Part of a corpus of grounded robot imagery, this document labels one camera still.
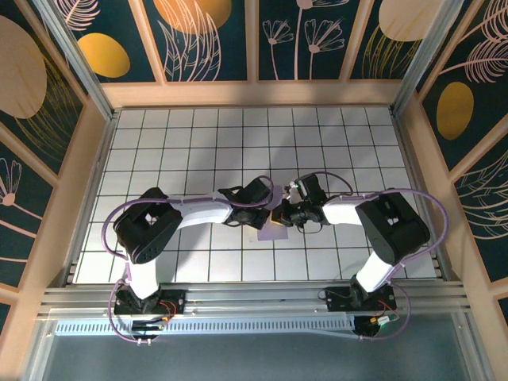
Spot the grey slotted cable duct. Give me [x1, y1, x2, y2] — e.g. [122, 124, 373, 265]
[53, 318, 360, 339]

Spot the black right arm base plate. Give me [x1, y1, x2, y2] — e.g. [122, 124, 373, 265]
[324, 286, 398, 313]

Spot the lilac paper sheet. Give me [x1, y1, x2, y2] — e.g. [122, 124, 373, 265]
[256, 185, 290, 241]

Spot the small circuit board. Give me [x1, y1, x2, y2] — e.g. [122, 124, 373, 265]
[355, 313, 402, 339]

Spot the aluminium mounting rail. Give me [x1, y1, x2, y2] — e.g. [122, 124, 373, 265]
[37, 280, 471, 318]

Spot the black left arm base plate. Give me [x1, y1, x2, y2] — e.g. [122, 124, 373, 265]
[114, 288, 187, 318]

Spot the black connector block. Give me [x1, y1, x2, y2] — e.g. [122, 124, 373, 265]
[131, 318, 167, 334]

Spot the aluminium table side rail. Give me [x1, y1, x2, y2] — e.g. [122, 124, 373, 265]
[391, 113, 464, 285]
[61, 113, 120, 287]

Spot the aluminium frame post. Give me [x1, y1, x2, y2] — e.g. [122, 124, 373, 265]
[33, 0, 119, 122]
[390, 0, 466, 117]

